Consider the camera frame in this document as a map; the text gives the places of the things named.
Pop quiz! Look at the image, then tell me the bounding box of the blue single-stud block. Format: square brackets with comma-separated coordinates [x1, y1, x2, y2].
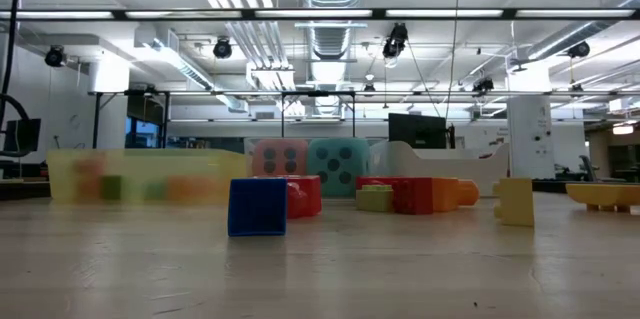
[227, 177, 289, 238]

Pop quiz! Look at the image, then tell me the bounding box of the small red block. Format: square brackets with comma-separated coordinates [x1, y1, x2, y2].
[392, 176, 435, 216]

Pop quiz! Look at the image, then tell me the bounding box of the small yellow block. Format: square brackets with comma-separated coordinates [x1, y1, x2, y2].
[492, 177, 536, 228]

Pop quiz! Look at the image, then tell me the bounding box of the yellow translucent plastic bin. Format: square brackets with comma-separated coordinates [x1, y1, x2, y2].
[47, 148, 250, 206]

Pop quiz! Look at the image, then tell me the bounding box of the small black monitor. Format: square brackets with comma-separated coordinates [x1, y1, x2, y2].
[3, 118, 42, 154]

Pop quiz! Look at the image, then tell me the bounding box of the silver slanted air duct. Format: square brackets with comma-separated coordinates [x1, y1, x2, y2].
[524, 0, 640, 63]

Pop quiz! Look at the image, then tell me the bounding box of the orange foam die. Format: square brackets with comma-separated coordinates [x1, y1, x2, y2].
[251, 138, 310, 178]

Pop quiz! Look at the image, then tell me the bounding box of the large black monitor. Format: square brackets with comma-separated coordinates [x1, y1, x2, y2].
[388, 112, 450, 150]

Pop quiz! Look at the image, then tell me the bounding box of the silver round air duct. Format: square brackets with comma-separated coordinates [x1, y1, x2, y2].
[298, 0, 369, 118]

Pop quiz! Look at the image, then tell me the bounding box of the white square column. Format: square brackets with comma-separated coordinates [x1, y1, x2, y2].
[506, 66, 557, 179]

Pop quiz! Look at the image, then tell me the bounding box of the white plastic bin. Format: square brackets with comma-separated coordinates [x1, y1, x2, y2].
[369, 140, 510, 198]

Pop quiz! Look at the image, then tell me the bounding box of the black rail with light strips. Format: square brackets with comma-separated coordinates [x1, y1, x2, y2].
[0, 7, 640, 22]

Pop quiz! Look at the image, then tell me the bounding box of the teal foam die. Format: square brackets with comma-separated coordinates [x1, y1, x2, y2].
[306, 137, 371, 199]

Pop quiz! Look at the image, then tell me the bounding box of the blue lit screen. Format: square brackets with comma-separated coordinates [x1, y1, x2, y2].
[124, 116, 162, 150]

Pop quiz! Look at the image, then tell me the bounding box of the flat yellow toy block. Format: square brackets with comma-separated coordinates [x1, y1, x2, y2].
[565, 182, 640, 213]

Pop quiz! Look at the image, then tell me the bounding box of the olive green block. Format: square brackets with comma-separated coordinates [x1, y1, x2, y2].
[101, 174, 124, 201]

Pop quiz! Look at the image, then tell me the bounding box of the clear plastic bin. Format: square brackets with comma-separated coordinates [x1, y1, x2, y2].
[243, 137, 374, 195]

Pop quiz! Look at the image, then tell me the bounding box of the small light green block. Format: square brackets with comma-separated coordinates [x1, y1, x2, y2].
[354, 183, 395, 213]

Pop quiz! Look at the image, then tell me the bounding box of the thin hanging cable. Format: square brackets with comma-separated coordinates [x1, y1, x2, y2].
[407, 41, 442, 119]
[444, 0, 462, 120]

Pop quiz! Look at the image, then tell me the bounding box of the black ceiling spotlight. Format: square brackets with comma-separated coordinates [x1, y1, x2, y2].
[381, 22, 410, 60]
[212, 36, 234, 60]
[43, 45, 67, 69]
[471, 76, 496, 96]
[566, 40, 592, 60]

